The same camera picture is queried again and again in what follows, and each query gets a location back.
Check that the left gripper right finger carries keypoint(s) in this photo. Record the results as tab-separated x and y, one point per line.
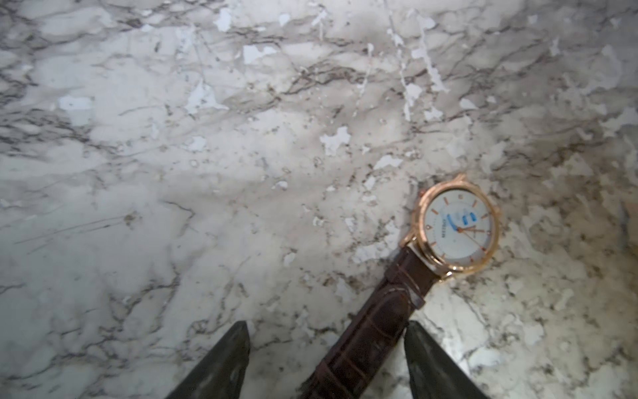
433	373

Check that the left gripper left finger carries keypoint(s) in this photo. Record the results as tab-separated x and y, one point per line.
220	374

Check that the brown strap gold watch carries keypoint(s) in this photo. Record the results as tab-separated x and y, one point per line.
454	230

